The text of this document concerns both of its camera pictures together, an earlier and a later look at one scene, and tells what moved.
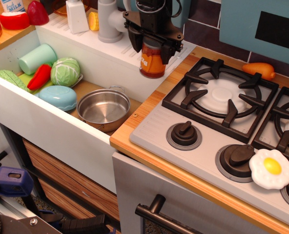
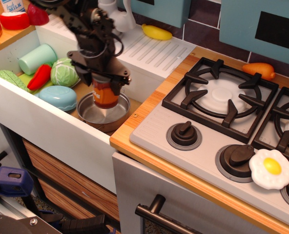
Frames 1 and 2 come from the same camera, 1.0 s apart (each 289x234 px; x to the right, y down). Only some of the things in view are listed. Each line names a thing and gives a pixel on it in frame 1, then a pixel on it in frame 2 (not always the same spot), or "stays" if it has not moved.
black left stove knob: (184, 136) stays
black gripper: (154, 19) to (99, 54)
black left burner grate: (223, 97) stays
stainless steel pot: (106, 109) stays
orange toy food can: (151, 64) to (103, 95)
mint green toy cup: (44, 54) stays
